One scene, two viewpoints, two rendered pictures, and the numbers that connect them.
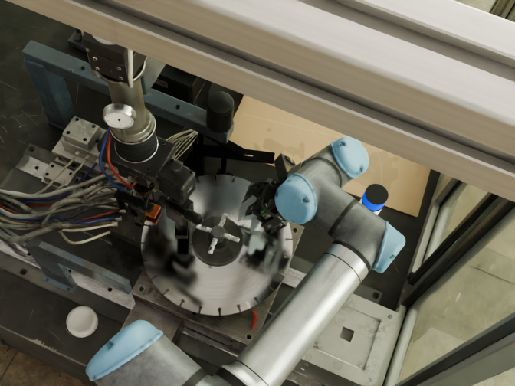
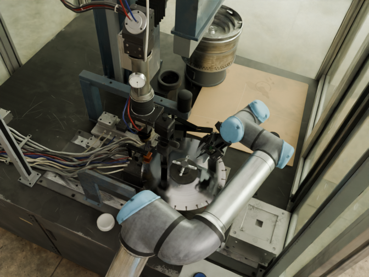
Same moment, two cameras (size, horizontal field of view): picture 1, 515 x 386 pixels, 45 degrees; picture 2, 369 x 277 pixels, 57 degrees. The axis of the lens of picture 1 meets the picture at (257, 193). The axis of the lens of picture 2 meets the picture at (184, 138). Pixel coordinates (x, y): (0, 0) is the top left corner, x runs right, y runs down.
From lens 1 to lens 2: 24 cm
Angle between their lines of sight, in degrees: 11
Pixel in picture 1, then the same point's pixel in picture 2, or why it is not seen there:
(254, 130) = (199, 122)
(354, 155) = (261, 109)
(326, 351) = (247, 233)
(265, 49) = not seen: outside the picture
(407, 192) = not seen: hidden behind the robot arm
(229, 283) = (191, 193)
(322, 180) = (245, 118)
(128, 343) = (142, 198)
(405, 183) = not seen: hidden behind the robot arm
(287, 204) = (227, 131)
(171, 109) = (157, 101)
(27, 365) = (67, 266)
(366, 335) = (270, 223)
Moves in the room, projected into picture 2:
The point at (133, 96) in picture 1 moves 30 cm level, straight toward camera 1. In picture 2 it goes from (145, 70) to (166, 155)
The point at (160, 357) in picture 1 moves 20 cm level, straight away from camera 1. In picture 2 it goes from (160, 206) to (137, 144)
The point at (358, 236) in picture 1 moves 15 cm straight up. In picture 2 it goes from (268, 145) to (283, 110)
